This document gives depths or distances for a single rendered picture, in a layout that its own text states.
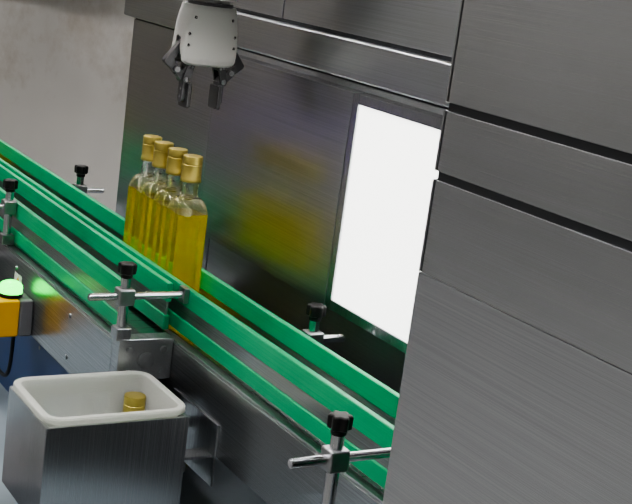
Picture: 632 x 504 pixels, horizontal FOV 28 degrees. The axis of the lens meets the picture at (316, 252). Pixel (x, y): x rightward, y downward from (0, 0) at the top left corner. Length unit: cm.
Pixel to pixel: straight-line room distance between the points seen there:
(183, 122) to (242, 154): 32
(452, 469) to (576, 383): 19
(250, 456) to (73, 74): 406
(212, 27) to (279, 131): 21
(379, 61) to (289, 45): 27
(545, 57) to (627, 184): 14
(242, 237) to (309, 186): 24
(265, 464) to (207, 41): 70
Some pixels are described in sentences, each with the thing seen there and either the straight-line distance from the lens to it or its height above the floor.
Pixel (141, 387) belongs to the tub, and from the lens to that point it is 201.
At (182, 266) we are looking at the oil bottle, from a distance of 213.
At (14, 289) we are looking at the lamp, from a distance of 238.
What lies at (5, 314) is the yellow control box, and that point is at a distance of 238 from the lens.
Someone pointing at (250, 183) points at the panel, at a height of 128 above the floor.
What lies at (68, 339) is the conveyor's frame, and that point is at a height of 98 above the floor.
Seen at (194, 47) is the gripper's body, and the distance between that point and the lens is 206.
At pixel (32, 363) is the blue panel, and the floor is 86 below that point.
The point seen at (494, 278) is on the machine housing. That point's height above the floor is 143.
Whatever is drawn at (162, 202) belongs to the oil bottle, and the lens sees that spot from 216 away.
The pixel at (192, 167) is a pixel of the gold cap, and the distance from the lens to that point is 210.
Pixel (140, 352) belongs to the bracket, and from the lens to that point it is 203.
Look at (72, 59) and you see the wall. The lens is 576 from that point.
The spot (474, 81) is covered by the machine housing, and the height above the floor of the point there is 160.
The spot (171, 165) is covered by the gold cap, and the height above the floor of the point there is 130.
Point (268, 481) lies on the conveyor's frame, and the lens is 180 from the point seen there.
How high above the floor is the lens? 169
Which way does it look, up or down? 13 degrees down
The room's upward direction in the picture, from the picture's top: 8 degrees clockwise
